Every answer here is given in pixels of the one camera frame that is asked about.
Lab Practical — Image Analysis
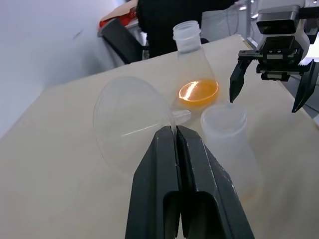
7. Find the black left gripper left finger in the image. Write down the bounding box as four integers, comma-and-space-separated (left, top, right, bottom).
125, 125, 184, 239

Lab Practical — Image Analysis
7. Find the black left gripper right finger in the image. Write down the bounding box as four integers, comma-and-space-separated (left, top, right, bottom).
175, 125, 255, 239

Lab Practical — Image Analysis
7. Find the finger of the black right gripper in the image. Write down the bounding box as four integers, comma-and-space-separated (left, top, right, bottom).
291, 61, 316, 113
229, 58, 250, 104

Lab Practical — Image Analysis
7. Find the clear plastic funnel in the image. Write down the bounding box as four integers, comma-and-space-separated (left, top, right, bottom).
93, 74, 192, 175

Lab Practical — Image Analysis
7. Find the glass flask with orange liquid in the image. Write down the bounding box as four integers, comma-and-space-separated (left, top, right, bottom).
172, 21, 220, 109

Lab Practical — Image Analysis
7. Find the translucent white plastic bottle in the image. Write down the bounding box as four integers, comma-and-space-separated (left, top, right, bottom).
200, 103, 265, 200

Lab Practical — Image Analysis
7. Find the white cloth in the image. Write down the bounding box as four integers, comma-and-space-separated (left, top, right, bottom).
201, 6, 250, 44

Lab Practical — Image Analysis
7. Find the person in black clothing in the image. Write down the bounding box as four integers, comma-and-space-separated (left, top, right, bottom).
138, 0, 236, 58

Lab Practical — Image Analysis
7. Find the red and brown box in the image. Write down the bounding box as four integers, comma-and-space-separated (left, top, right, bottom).
99, 0, 140, 28

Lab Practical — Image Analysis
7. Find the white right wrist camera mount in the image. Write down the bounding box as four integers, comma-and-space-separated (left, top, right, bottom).
256, 0, 319, 63

